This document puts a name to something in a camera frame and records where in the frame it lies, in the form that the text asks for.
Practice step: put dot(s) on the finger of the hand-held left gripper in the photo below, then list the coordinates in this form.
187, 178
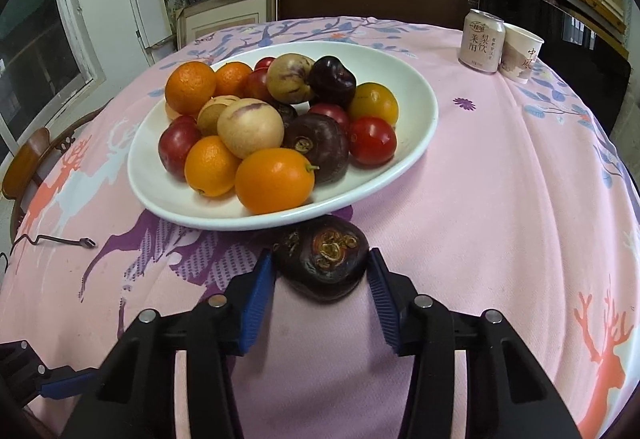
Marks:
65, 384

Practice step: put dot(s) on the yellow pear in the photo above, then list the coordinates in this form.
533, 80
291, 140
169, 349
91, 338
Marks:
290, 78

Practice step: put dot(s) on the dark red apple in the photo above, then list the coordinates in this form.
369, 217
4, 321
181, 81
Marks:
175, 145

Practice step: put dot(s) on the brown-crowned water chestnut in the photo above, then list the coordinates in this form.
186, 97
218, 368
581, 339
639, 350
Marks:
322, 264

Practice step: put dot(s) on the cardboard picture frame box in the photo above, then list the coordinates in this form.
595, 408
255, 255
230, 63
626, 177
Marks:
220, 19

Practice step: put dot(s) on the white framed window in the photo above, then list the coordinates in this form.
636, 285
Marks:
30, 44

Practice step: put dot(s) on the small tan longan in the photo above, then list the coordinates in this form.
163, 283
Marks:
210, 114

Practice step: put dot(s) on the small orange mandarin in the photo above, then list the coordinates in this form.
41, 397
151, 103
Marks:
211, 165

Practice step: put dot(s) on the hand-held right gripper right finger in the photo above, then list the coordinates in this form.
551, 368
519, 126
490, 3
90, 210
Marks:
385, 304

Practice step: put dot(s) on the yellow green tomato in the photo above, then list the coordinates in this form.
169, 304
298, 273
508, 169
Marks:
373, 103

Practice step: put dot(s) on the pale drink can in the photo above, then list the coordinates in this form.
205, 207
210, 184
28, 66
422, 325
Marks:
481, 41

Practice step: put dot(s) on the oval orange kumquat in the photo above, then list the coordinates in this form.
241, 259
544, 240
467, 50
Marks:
274, 186

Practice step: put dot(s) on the purple-striped pepino melon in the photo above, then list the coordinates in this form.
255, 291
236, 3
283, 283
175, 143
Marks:
250, 127

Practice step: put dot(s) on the dark purple plum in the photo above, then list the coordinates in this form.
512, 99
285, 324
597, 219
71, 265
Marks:
331, 80

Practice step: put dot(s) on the wooden chair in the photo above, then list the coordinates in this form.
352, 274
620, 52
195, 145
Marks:
27, 159

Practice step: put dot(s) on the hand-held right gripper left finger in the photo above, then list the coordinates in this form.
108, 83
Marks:
257, 304

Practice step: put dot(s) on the red plum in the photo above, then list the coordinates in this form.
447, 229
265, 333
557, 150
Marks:
256, 85

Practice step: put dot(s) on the pink deer print tablecloth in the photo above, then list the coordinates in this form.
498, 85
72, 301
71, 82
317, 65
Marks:
500, 194

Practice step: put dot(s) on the black flat panel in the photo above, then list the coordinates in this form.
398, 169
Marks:
525, 4

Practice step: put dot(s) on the white oval plate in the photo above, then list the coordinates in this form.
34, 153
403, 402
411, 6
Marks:
410, 119

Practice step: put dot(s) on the white paper cup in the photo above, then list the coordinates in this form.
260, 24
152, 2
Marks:
520, 54

